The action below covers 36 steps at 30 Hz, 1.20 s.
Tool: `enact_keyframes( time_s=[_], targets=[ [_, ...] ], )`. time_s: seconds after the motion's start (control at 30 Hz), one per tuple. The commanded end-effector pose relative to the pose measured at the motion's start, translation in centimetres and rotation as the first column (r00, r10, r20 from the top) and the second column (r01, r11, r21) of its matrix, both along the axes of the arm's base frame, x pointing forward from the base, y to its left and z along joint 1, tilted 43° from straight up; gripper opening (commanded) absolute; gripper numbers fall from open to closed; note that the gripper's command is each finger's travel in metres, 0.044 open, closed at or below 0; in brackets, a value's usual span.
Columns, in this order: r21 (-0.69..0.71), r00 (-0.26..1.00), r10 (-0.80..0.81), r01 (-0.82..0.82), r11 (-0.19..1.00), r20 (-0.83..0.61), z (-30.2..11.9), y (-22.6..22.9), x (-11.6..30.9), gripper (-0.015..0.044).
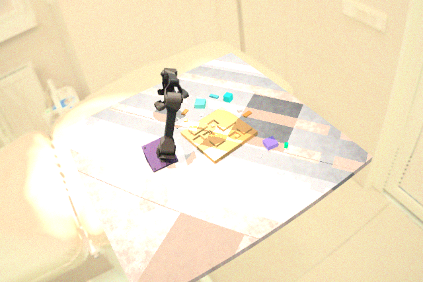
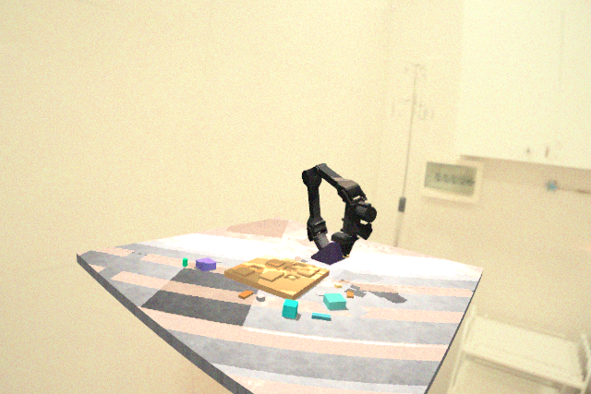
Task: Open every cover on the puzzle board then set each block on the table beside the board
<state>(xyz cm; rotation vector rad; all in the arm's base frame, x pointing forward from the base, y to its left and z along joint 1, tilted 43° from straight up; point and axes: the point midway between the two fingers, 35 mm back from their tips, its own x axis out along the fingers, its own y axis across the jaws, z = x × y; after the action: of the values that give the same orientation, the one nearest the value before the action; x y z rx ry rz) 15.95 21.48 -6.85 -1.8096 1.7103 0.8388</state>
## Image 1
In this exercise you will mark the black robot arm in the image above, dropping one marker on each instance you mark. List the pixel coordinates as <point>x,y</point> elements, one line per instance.
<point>166,149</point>

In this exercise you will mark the cyan cube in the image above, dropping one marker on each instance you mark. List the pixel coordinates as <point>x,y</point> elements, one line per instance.
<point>228,97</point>

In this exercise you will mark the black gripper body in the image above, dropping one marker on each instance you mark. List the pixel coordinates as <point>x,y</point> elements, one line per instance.
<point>161,105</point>

